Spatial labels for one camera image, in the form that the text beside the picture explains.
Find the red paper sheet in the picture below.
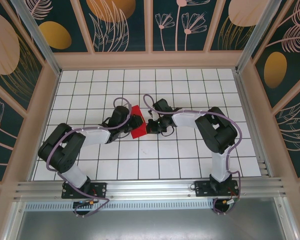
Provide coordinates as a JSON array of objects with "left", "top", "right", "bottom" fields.
[{"left": 129, "top": 104, "right": 148, "bottom": 139}]

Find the grey metal sheet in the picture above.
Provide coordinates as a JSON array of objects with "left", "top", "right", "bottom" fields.
[{"left": 13, "top": 209, "right": 290, "bottom": 240}]

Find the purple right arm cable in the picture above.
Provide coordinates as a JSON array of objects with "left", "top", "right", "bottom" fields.
[{"left": 142, "top": 93, "right": 243, "bottom": 216}]

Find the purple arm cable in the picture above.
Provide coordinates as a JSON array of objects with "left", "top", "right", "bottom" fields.
[
  {"left": 46, "top": 96, "right": 133, "bottom": 218},
  {"left": 142, "top": 93, "right": 243, "bottom": 216}
]

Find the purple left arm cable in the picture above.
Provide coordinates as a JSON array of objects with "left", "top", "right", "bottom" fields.
[{"left": 46, "top": 96, "right": 133, "bottom": 218}]

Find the aluminium mounting rail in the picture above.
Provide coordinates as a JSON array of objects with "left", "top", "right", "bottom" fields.
[{"left": 13, "top": 176, "right": 288, "bottom": 201}]

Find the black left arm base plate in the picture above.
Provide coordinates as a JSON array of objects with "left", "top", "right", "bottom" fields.
[{"left": 61, "top": 181, "right": 108, "bottom": 200}]

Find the perforated metal cable tray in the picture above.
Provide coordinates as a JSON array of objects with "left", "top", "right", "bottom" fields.
[{"left": 24, "top": 202, "right": 216, "bottom": 211}]

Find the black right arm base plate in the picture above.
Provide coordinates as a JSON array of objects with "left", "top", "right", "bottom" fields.
[{"left": 194, "top": 180, "right": 240, "bottom": 198}]

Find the aluminium side rail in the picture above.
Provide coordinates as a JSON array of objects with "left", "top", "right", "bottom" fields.
[{"left": 233, "top": 71, "right": 275, "bottom": 178}]

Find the aluminium frame post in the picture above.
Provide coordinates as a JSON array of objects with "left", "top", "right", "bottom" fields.
[
  {"left": 236, "top": 0, "right": 282, "bottom": 73},
  {"left": 11, "top": 0, "right": 62, "bottom": 76}
]

